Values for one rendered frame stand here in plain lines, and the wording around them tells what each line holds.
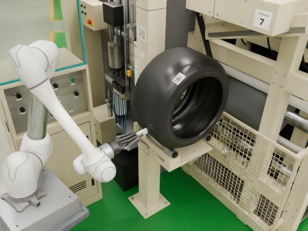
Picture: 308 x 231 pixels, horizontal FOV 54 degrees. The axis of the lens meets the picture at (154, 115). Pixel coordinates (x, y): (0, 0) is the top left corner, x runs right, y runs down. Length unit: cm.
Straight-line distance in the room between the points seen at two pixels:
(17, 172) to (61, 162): 68
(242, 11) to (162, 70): 49
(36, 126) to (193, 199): 159
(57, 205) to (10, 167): 33
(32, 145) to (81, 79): 59
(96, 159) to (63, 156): 91
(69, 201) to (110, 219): 90
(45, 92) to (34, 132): 39
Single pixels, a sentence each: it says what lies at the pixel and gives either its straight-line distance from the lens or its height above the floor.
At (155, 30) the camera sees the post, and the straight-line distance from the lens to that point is 183.
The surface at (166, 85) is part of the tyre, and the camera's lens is 156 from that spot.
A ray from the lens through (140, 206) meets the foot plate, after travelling 272.
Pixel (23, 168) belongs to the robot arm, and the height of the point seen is 101.
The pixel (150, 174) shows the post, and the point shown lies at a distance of 243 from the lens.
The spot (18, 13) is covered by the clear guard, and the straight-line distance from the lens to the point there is 186.
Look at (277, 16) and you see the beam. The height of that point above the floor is 173.
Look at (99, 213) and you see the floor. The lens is 271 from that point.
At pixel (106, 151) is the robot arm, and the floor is 107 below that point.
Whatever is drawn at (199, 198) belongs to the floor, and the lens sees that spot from 283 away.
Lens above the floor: 210
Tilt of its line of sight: 33 degrees down
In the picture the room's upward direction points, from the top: 1 degrees clockwise
